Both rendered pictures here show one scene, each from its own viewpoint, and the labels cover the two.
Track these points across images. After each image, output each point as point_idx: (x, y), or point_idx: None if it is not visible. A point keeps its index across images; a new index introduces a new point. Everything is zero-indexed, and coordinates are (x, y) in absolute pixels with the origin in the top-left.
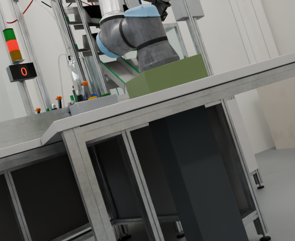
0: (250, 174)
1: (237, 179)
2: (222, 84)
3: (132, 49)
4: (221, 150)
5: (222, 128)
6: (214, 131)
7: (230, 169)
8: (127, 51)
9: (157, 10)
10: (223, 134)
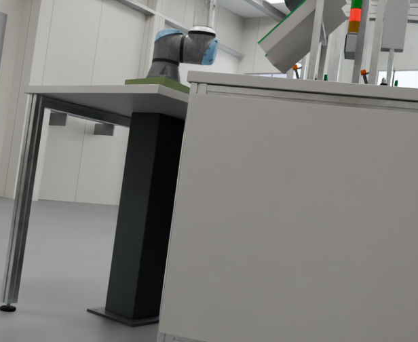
0: (167, 257)
1: (202, 269)
2: (106, 111)
3: (186, 63)
4: (228, 202)
5: (213, 153)
6: (236, 157)
7: (216, 247)
8: (191, 64)
9: (155, 37)
10: (212, 167)
